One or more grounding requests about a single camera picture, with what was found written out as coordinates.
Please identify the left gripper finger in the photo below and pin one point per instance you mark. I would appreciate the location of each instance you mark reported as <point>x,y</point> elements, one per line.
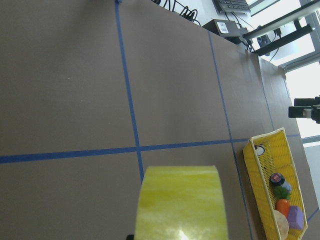
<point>130,237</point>

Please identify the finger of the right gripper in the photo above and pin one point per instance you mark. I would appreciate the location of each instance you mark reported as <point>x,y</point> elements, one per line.
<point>306,102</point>
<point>307,112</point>

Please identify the yellow clear tape roll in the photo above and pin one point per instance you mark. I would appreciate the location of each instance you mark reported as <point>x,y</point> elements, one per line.
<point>181,203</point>

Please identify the yellow woven basket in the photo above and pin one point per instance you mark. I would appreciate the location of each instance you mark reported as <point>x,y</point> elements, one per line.
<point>276,159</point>

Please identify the panda toy figurine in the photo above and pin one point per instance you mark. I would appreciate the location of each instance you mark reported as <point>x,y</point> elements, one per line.
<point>259,149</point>

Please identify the small dark jar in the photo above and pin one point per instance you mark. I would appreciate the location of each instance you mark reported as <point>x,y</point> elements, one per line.
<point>278,180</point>

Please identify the toy carrot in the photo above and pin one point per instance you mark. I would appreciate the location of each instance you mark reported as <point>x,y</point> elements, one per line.
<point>283,197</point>

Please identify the purple foam block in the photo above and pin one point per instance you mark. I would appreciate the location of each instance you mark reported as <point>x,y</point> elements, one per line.
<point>295,218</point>

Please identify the toy croissant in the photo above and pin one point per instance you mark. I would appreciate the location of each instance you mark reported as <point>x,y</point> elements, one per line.
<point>282,224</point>

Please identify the black keyboard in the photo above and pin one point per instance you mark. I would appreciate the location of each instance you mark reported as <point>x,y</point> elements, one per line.
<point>229,6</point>

